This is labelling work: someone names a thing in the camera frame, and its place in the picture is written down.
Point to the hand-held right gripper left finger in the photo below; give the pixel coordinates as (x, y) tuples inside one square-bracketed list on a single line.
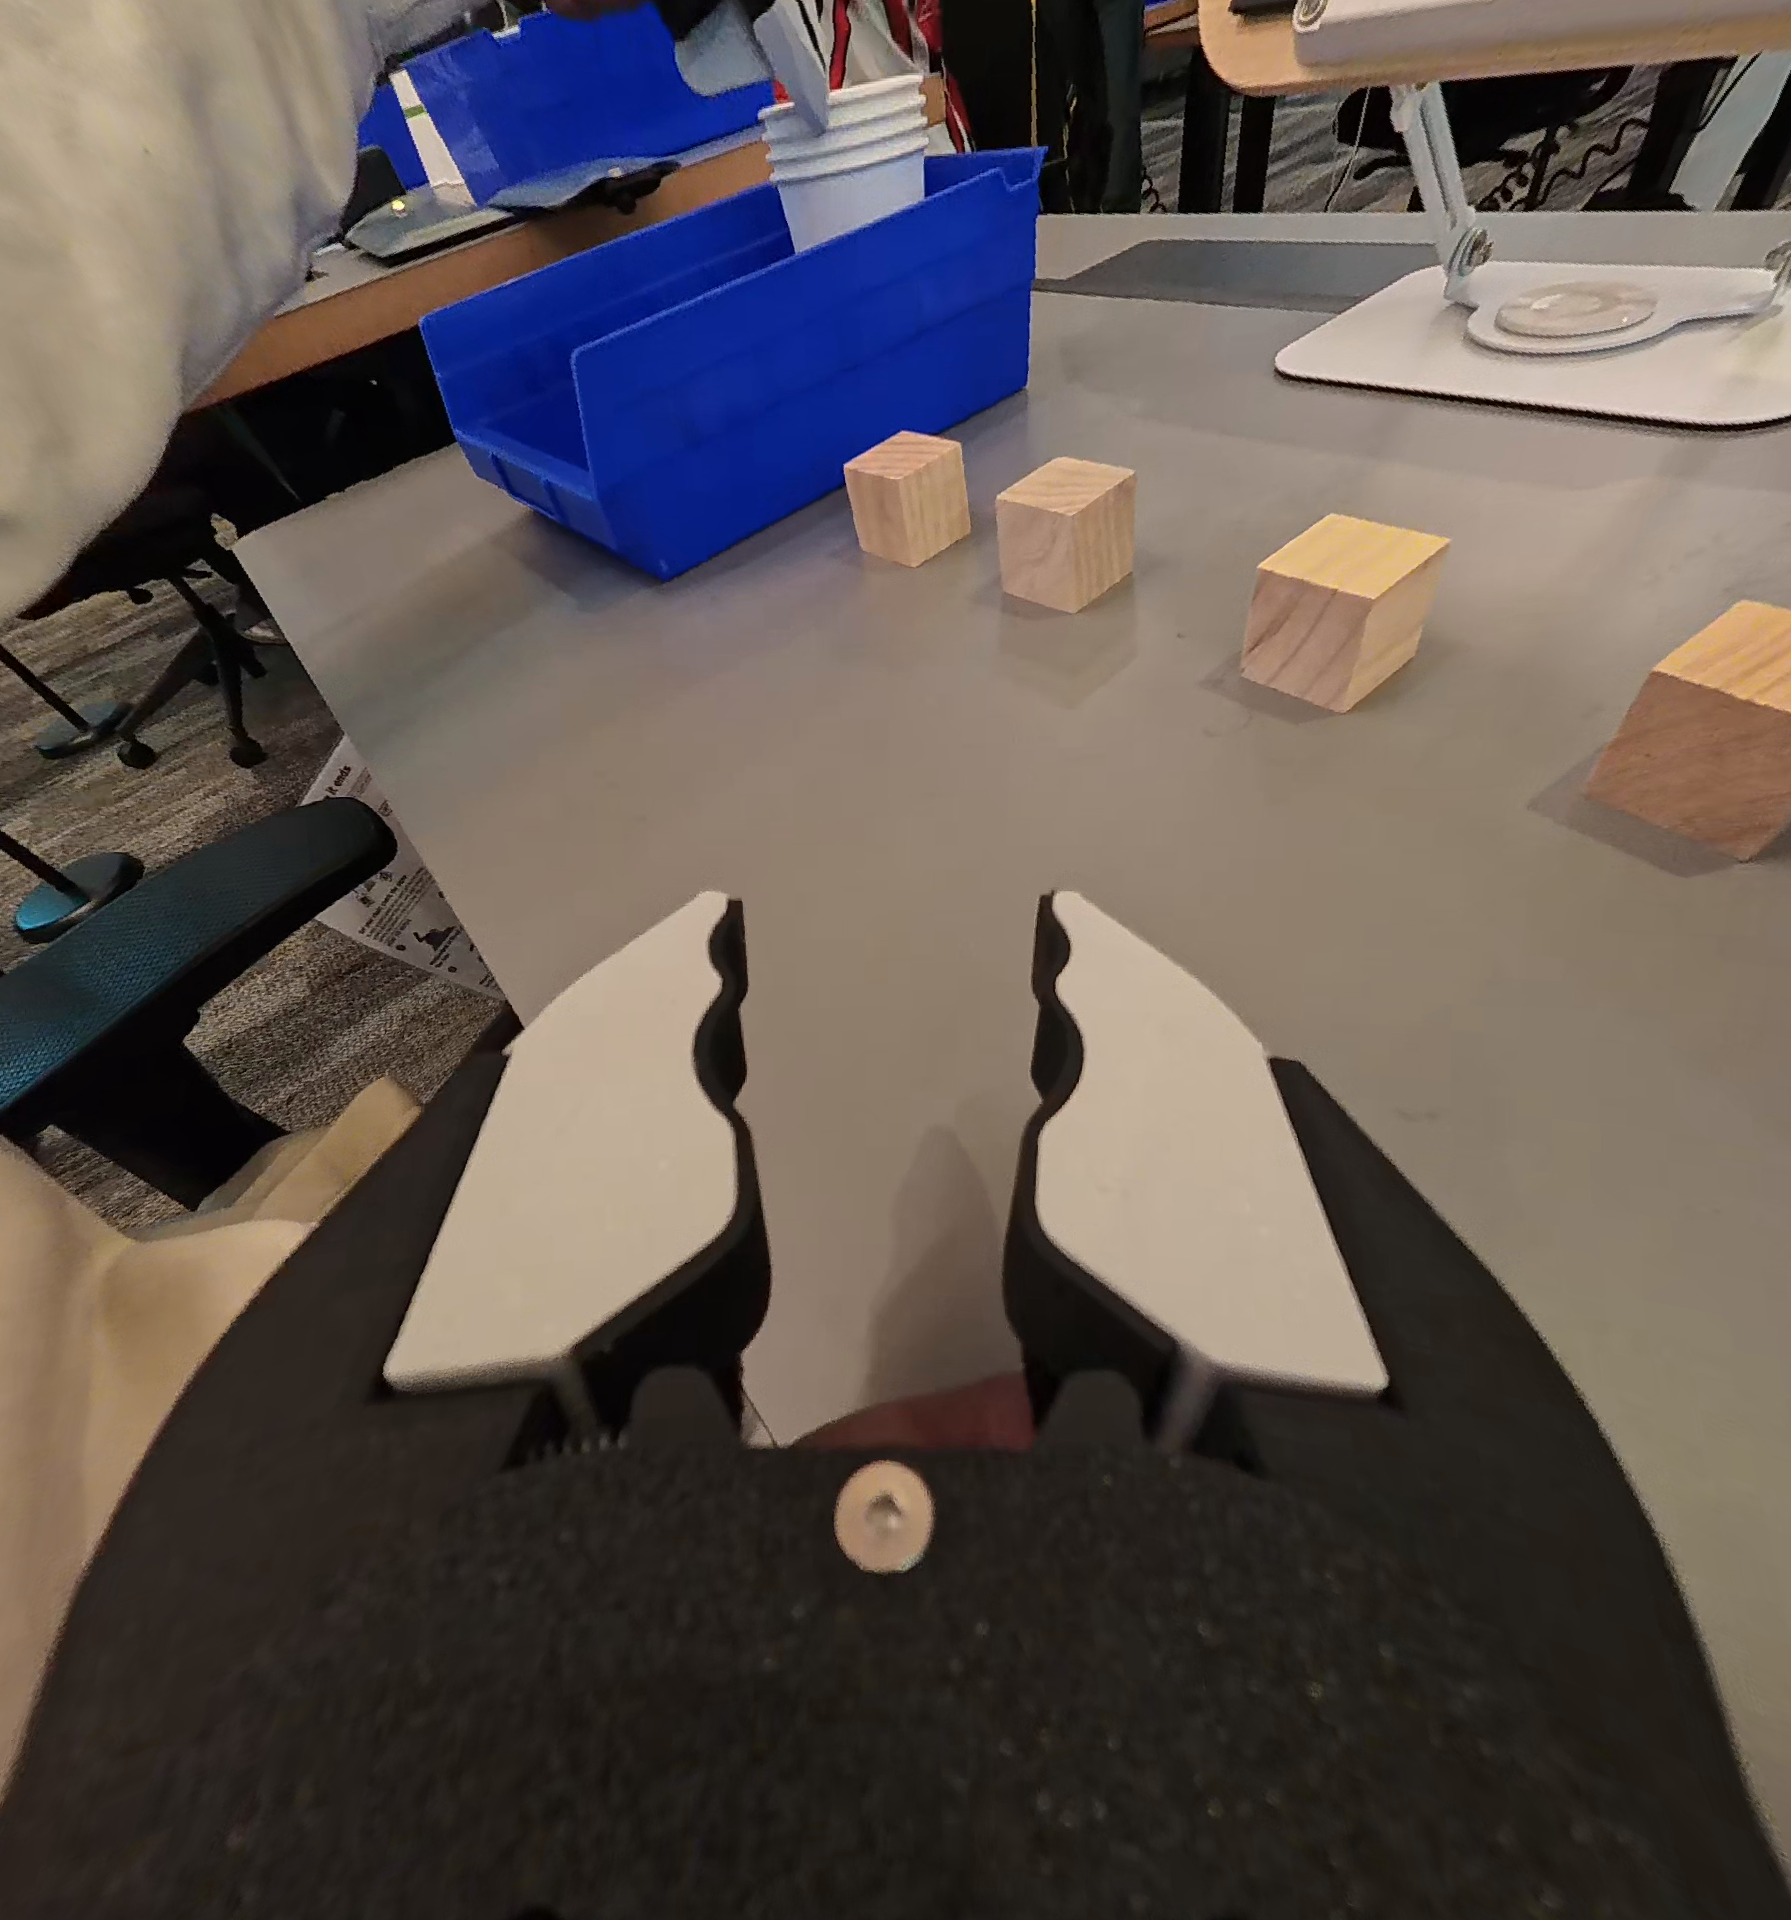
[(579, 1169)]

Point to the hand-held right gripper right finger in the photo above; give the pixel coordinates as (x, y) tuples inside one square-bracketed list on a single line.
[(1193, 1186)]

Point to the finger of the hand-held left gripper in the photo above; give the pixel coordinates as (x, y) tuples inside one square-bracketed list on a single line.
[(723, 63), (798, 61)]

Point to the blue plastic bin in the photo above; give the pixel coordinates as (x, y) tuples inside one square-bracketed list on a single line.
[(537, 89), (773, 391)]

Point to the person's left forearm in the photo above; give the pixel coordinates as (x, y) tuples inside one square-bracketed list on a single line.
[(115, 226)]

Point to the dark blue pouch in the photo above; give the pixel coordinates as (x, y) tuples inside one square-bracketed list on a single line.
[(579, 182)]

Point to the printed white paper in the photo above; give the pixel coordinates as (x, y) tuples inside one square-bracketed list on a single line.
[(414, 914)]

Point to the black flat device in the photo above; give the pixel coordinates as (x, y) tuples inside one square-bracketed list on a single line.
[(431, 226)]

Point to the wooden desk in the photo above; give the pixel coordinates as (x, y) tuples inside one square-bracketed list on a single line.
[(385, 301)]

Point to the wooden cube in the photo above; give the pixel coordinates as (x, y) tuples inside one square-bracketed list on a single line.
[(1329, 622), (906, 504), (1063, 538), (1722, 749)]

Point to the black table mat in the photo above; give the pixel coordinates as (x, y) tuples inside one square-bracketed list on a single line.
[(1210, 274)]

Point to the black office chair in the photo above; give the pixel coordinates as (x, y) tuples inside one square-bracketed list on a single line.
[(159, 944)]

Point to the black pole stand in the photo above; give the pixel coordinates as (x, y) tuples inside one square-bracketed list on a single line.
[(75, 895)]

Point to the person's light clothing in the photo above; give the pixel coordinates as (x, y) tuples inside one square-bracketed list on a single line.
[(25, 1425)]

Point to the white metal stand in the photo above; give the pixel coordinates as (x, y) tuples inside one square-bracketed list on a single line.
[(1586, 373)]

